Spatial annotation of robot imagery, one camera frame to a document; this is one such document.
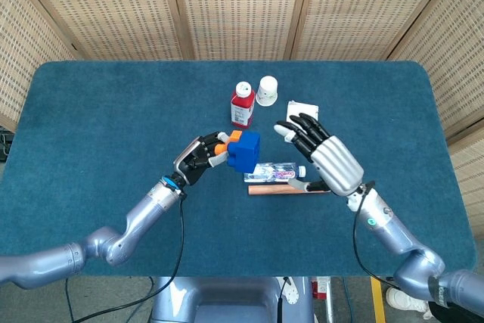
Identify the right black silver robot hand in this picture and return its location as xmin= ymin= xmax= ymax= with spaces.
xmin=273 ymin=113 xmax=365 ymax=197

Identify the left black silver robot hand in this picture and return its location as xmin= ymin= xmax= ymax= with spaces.
xmin=172 ymin=130 xmax=231 ymax=187

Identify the orange plastic block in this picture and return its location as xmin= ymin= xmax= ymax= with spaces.
xmin=214 ymin=130 xmax=244 ymax=156

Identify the blue and orange block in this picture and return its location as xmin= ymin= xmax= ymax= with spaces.
xmin=226 ymin=131 xmax=262 ymax=175

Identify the silver blue robot base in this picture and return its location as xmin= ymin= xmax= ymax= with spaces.
xmin=150 ymin=276 xmax=322 ymax=323

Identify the clear plastic water bottle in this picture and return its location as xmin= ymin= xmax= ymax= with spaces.
xmin=243 ymin=162 xmax=307 ymax=184

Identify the white rectangular box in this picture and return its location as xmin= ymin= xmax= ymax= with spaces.
xmin=285 ymin=100 xmax=319 ymax=127

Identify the wooden rod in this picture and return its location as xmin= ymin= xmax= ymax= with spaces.
xmin=247 ymin=183 xmax=330 ymax=196

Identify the red juice bottle white cap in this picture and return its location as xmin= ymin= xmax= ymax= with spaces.
xmin=229 ymin=81 xmax=255 ymax=130

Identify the blue felt table cover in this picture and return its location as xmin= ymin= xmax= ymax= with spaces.
xmin=0 ymin=60 xmax=478 ymax=278

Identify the white paper cup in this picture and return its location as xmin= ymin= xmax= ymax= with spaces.
xmin=255 ymin=76 xmax=279 ymax=107

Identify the red white floor object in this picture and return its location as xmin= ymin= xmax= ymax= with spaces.
xmin=310 ymin=276 xmax=333 ymax=302

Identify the white shoe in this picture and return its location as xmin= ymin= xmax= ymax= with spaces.
xmin=385 ymin=286 xmax=433 ymax=320

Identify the woven bamboo screen panel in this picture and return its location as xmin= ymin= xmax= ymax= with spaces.
xmin=9 ymin=0 xmax=194 ymax=61
xmin=290 ymin=0 xmax=468 ymax=61
xmin=168 ymin=0 xmax=315 ymax=61
xmin=385 ymin=0 xmax=484 ymax=225
xmin=0 ymin=0 xmax=79 ymax=127

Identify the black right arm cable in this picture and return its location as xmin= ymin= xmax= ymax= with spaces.
xmin=351 ymin=181 xmax=401 ymax=290

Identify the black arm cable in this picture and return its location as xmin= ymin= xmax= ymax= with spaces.
xmin=71 ymin=191 xmax=188 ymax=323
xmin=351 ymin=181 xmax=401 ymax=290

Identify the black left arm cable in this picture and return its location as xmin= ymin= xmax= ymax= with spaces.
xmin=71 ymin=191 xmax=188 ymax=323

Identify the white perforated metal bracket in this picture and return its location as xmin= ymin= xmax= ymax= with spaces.
xmin=281 ymin=276 xmax=300 ymax=306

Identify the black device with cables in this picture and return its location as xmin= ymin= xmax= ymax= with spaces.
xmin=0 ymin=129 xmax=15 ymax=162

